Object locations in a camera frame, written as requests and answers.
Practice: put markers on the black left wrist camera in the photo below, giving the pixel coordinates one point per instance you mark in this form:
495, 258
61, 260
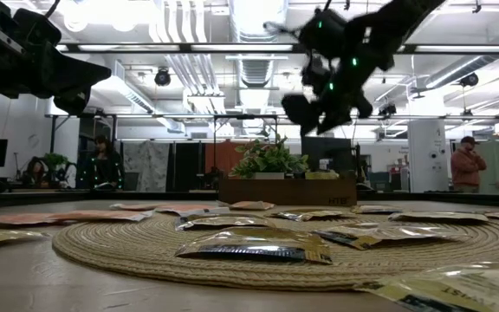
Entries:
37, 26

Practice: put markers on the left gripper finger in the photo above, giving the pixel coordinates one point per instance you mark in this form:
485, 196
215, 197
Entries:
82, 76
74, 102

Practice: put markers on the black metal table frame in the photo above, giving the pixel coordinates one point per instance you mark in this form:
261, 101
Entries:
80, 198

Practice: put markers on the small background plant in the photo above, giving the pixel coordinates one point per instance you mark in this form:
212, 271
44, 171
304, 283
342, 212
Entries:
54, 160

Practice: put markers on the black hanging camera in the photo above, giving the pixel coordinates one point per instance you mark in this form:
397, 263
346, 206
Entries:
162, 78
387, 110
469, 79

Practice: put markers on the person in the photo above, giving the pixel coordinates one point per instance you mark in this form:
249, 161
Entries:
36, 173
102, 167
466, 169

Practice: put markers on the orange panel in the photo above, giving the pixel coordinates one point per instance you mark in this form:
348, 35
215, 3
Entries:
221, 158

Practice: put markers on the silver packet behind front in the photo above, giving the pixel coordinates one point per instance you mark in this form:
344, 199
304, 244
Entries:
225, 222

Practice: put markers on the teal background cabinet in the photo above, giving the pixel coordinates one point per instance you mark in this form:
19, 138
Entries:
379, 180

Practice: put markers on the black overhead rig beam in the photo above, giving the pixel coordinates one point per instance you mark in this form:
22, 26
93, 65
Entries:
145, 48

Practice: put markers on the pale green partition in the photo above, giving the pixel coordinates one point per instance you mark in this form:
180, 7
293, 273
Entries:
498, 162

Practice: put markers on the round woven placemat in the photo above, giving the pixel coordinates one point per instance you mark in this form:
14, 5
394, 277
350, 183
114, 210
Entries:
145, 247

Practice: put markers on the black panel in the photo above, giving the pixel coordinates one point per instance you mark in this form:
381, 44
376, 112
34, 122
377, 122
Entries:
189, 167

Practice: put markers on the brown wooden organizer box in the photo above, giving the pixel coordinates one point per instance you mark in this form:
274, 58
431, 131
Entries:
284, 193

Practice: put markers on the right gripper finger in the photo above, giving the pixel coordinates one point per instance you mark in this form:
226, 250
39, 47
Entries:
300, 112
334, 117

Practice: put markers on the grey patterned curtain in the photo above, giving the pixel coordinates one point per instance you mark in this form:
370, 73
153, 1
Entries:
145, 167

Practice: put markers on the white pillar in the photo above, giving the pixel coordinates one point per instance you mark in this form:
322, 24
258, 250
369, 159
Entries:
427, 164

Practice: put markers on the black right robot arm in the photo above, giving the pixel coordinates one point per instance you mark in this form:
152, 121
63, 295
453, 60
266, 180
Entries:
388, 21

